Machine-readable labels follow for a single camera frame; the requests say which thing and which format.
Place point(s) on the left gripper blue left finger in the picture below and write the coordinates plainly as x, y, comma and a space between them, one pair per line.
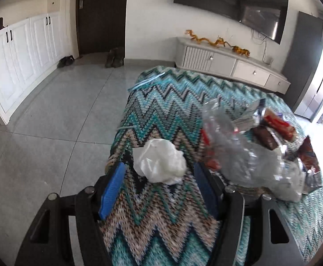
111, 191

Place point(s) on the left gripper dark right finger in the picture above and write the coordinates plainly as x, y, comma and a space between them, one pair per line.
211, 188

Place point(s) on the white plastic bag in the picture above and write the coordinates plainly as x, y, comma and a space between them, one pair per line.
159, 161

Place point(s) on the red snack bag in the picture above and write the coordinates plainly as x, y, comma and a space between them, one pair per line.
308, 157

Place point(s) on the clear crumpled plastic bottle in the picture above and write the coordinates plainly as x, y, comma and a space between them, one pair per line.
243, 160

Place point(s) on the zigzag knitted table cloth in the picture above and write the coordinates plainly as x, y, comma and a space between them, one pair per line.
159, 216

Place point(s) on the brown snack wrapper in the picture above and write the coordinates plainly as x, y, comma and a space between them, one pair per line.
267, 137

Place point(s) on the red white paper cup wrapper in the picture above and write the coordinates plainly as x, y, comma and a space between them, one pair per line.
286, 130

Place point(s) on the brown boots pair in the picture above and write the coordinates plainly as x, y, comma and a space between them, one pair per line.
115, 58

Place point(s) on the black shoes pair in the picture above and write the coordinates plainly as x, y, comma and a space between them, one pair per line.
65, 61

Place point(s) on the white tv cabinet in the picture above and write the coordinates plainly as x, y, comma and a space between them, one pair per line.
224, 63

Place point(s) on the golden dragon figurine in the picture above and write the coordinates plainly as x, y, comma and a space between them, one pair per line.
217, 43

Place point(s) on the golden tiger figurine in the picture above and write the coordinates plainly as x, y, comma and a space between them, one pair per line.
241, 51

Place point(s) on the grey double door refrigerator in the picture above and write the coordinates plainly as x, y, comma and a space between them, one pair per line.
304, 67

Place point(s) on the dark wooden door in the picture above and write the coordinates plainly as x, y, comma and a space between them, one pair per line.
100, 25

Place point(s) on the white wall cabinet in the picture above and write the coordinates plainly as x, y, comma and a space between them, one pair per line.
36, 35

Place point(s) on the wall mounted black television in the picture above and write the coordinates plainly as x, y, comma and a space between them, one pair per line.
267, 17

